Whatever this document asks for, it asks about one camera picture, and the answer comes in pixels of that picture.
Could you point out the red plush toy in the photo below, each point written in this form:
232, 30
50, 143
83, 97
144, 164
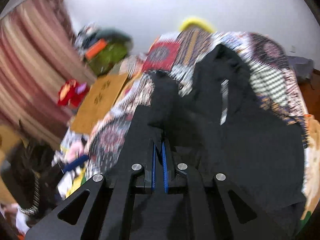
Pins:
72, 93

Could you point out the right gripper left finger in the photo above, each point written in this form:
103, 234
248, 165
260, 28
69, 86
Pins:
102, 207

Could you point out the grey backpack on floor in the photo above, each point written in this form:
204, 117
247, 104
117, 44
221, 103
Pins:
302, 67

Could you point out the green patterned storage box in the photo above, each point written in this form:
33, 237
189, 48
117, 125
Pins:
101, 62

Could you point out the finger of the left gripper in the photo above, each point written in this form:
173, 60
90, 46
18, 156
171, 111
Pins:
74, 164

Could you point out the black zip hoodie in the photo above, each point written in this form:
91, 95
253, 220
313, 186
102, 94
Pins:
220, 128

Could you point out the striped red gold curtain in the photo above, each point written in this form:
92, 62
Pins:
37, 58

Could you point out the dark grey cushion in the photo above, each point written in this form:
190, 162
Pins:
114, 35

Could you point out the patchwork patterned bedspread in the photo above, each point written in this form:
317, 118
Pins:
272, 79

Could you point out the orange box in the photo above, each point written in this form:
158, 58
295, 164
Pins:
96, 48

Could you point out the bamboo lap desk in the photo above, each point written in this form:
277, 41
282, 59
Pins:
98, 102

